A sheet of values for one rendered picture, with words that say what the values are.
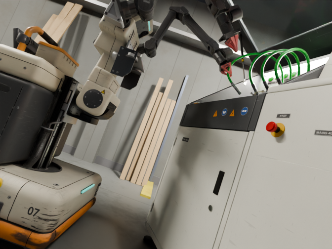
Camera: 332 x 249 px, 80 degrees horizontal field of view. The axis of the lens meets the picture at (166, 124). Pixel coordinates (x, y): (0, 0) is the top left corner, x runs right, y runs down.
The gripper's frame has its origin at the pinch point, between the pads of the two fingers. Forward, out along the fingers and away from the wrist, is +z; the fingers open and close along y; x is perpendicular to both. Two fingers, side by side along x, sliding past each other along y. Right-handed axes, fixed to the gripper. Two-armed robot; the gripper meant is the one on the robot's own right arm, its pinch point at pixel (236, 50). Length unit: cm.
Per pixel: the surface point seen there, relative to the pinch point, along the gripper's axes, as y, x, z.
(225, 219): -47, -22, 62
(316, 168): -24, -47, 47
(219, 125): -25.2, -0.4, 31.7
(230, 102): -16.1, -3.6, 23.4
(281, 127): -19, -34, 37
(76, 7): -72, 225, -205
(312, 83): -7.1, -39.8, 27.0
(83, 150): -148, 218, 7
